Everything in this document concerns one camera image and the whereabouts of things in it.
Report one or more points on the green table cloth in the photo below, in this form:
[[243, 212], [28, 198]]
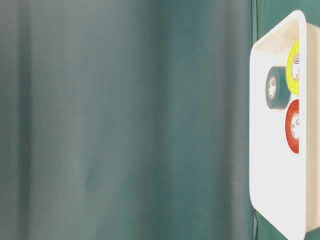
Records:
[[129, 119]]

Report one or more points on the yellow tape roll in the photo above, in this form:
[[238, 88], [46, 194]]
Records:
[[293, 68]]

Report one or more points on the red tape roll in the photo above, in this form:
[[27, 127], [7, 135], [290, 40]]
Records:
[[292, 126]]

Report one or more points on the green tape roll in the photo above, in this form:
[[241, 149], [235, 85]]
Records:
[[277, 93]]

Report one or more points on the white plastic case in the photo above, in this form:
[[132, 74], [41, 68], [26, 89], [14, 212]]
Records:
[[284, 186]]

